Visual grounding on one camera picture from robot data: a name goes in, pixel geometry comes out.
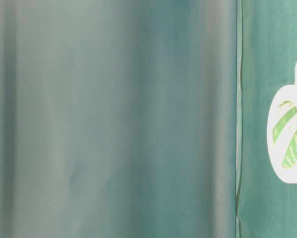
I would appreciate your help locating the white duct tape roll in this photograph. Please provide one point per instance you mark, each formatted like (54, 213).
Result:
(282, 132)

